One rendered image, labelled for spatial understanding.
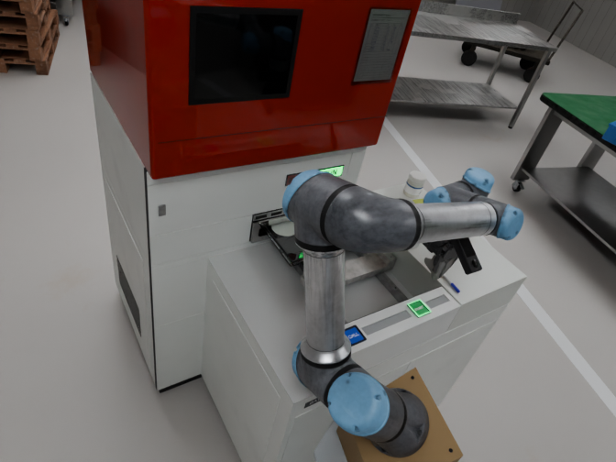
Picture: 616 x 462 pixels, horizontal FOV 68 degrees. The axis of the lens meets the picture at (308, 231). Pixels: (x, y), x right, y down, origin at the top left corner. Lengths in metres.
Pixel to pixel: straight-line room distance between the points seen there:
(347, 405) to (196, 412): 1.34
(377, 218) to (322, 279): 0.21
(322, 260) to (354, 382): 0.27
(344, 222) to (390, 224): 0.08
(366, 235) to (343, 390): 0.37
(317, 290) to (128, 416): 1.49
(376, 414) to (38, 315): 2.02
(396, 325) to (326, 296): 0.52
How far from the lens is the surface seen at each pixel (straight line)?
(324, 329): 0.99
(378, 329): 1.40
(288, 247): 1.66
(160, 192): 1.44
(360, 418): 0.99
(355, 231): 0.77
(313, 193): 0.83
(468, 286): 1.67
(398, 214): 0.79
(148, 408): 2.29
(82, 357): 2.47
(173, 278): 1.70
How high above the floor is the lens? 1.99
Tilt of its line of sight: 39 degrees down
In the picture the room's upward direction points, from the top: 13 degrees clockwise
